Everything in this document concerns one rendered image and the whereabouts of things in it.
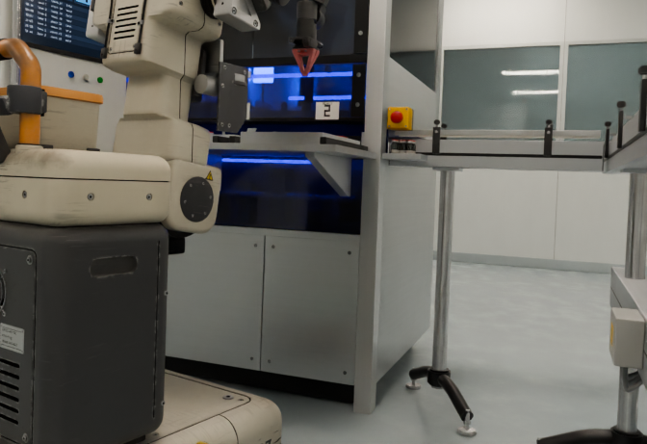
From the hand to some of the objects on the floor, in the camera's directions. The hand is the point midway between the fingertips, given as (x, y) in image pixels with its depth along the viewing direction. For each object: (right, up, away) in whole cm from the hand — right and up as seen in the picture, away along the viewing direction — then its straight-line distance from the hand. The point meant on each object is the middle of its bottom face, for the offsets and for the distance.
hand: (304, 73), depth 176 cm
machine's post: (+19, -108, +38) cm, 116 cm away
